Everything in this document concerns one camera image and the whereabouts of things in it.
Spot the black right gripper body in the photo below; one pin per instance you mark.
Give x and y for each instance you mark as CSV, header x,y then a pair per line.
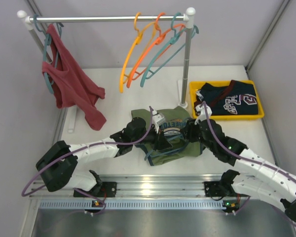
x,y
207,143

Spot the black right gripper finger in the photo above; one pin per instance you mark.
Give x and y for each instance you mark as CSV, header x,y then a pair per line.
x,y
188,127
186,137

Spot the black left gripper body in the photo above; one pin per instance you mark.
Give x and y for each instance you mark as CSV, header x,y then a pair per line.
x,y
159,139

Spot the green tank top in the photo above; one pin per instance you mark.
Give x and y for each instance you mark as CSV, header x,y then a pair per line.
x,y
175,119

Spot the slate blue hanger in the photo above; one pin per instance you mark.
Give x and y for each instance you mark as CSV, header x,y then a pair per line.
x,y
161,157

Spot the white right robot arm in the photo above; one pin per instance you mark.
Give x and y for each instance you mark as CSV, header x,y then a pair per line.
x,y
250,174

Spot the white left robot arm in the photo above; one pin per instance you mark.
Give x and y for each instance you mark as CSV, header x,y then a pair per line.
x,y
62,166

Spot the red tank top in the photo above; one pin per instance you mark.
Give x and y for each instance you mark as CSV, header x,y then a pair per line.
x,y
71,85

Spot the orange hanger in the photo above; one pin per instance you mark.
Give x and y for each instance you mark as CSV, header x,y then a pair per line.
x,y
157,38

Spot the teal hanger under red top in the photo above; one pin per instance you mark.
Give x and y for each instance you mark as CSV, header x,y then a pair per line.
x,y
47,42

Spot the yellow plastic bin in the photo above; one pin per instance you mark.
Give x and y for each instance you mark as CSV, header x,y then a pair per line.
x,y
195,85

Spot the navy maroon shirt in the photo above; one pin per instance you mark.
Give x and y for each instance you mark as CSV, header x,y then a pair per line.
x,y
237,98

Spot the metal clothes rack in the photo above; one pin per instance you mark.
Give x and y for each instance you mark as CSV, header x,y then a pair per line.
x,y
164,23

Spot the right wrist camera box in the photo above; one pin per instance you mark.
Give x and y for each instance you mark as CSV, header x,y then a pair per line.
x,y
204,113

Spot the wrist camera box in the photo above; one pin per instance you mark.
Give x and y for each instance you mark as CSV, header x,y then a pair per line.
x,y
204,113
157,120

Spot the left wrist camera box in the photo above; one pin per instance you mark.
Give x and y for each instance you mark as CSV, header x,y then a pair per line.
x,y
157,120

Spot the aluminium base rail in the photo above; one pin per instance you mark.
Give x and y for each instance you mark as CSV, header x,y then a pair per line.
x,y
144,192

